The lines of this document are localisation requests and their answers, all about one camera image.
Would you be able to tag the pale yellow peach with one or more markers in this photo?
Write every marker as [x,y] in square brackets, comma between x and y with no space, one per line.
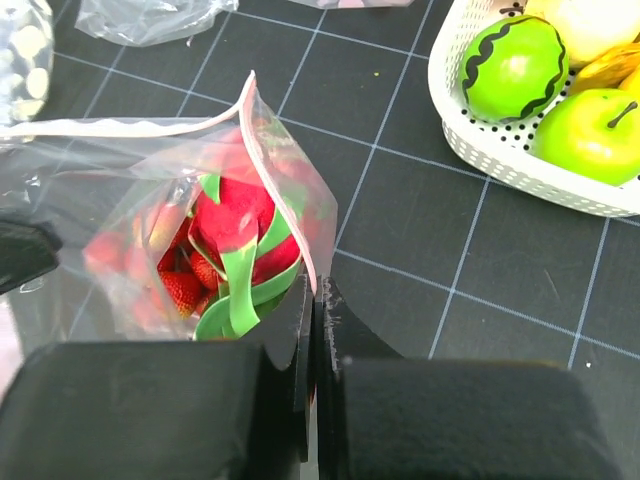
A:
[589,28]

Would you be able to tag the white perforated plastic basket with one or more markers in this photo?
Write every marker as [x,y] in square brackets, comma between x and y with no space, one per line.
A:
[503,152]

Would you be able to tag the red lychee bunch with leaves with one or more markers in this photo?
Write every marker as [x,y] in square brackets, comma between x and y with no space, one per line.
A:
[151,249]

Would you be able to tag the green apple with stem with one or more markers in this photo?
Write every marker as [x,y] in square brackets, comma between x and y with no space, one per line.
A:
[594,133]

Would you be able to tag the clear zip bag pink zipper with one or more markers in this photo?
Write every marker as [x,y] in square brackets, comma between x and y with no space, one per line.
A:
[84,176]

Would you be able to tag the clear bag white dots front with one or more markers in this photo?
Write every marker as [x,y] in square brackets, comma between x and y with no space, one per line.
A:
[27,50]

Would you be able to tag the light green apple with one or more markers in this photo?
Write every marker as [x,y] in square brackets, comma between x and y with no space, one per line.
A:
[513,69]

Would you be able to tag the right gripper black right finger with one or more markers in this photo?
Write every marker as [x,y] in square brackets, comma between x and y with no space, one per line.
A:
[384,416]

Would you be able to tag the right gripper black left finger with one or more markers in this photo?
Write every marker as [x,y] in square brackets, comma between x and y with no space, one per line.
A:
[166,410]

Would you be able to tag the crumpled clear bag pink dots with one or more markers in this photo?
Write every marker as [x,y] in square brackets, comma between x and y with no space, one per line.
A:
[354,4]

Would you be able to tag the pink dragon fruit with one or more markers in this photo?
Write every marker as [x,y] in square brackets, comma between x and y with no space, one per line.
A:
[240,232]

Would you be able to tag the clear bag blue zipper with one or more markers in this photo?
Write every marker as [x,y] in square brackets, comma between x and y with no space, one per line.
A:
[142,23]

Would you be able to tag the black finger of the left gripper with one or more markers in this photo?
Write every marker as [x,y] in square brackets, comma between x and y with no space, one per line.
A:
[29,250]

